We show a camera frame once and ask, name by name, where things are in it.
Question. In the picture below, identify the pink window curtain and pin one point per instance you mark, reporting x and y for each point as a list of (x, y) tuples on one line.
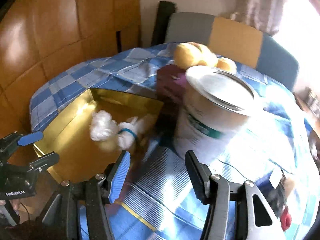
[(264, 15)]

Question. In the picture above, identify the blue plaid bed cover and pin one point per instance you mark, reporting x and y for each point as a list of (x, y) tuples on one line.
[(160, 202)]

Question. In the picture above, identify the yellow headboard cushion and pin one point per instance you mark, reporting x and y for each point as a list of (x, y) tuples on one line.
[(236, 41)]

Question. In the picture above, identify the teal headboard cushion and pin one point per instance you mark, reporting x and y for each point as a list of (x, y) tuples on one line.
[(277, 63)]

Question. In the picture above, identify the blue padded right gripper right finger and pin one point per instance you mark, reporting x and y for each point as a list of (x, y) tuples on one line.
[(199, 176)]

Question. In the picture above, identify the white metal tin can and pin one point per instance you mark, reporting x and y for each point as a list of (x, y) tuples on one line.
[(216, 106)]

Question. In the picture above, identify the dark purple box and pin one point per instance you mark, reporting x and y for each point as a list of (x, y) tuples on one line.
[(170, 84)]

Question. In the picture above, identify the grey white sock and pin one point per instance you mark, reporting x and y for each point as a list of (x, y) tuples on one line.
[(126, 135)]

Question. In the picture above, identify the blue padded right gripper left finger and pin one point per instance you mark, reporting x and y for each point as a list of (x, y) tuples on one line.
[(118, 175)]

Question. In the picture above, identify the yellow giraffe plush toy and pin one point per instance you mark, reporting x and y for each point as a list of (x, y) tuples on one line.
[(189, 54)]

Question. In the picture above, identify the grey headboard cushion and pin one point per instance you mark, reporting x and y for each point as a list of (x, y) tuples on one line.
[(189, 27)]

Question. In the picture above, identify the gold storage box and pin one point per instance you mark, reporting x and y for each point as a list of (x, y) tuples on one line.
[(68, 133)]

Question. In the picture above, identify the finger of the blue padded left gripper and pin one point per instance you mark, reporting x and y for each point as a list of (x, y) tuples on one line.
[(44, 162), (30, 138)]

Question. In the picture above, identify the black headboard post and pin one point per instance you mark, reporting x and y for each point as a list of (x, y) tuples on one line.
[(165, 10)]

